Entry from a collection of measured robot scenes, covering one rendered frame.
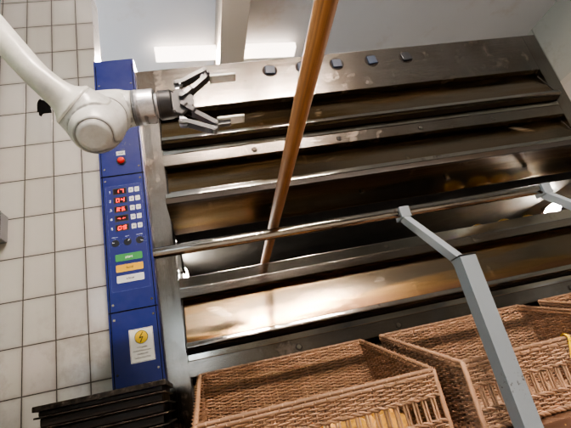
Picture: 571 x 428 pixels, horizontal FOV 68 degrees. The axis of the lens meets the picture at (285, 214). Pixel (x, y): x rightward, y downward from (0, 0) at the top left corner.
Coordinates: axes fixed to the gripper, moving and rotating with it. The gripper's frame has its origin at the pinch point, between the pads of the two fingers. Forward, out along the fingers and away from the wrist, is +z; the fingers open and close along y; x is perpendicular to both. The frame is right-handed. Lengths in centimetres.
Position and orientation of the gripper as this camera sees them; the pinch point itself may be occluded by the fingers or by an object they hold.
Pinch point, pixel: (235, 97)
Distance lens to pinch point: 117.9
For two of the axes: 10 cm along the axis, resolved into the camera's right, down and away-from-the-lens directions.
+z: 9.7, -1.6, 1.7
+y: 2.1, 9.1, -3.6
